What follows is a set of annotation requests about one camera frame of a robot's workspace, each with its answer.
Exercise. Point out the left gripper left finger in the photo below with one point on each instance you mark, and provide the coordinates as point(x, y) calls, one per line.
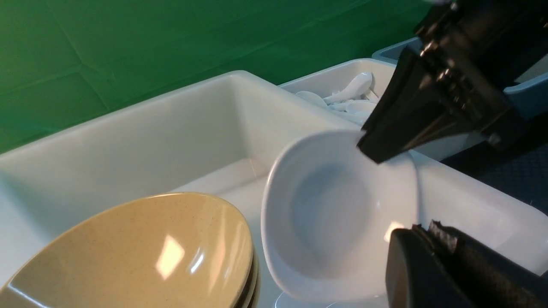
point(415, 276)

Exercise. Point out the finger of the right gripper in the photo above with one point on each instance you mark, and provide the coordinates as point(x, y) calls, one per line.
point(417, 107)

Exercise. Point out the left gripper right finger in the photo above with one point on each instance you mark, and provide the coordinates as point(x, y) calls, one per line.
point(464, 273)

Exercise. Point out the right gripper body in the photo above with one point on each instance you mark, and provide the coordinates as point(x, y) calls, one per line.
point(476, 49)

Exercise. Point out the white square sauce dish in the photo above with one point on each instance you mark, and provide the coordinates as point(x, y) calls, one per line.
point(327, 215)

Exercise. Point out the yellow noodle bowl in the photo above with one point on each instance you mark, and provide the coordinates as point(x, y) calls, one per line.
point(176, 250)

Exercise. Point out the pile of white spoons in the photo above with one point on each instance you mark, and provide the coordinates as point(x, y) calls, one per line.
point(354, 103)

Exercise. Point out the white spoon bin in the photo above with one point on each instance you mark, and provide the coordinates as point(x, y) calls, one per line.
point(336, 78)

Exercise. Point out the blue-grey plastic bin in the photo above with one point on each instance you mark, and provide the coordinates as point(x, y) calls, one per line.
point(529, 94)

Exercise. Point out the black serving tray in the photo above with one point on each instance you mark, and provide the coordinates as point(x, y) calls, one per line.
point(521, 171)

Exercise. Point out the white dish in tub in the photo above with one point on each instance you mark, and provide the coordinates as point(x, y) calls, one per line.
point(285, 301)

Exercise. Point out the large white plastic tub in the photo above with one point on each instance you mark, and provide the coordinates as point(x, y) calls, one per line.
point(219, 136)

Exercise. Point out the green backdrop cloth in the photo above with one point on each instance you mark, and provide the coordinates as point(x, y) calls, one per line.
point(64, 62)

